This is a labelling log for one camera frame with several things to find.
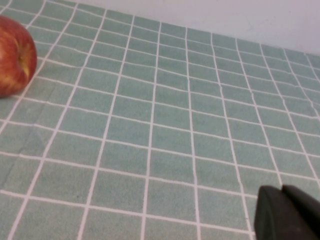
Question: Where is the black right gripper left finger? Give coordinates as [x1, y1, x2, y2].
[253, 185, 309, 240]

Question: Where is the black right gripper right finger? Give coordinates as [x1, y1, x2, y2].
[281, 184, 320, 240]

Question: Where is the green white grid tablecloth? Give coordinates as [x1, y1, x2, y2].
[0, 0, 320, 240]

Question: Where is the dull red apple with sticker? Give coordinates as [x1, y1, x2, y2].
[0, 14, 38, 98]

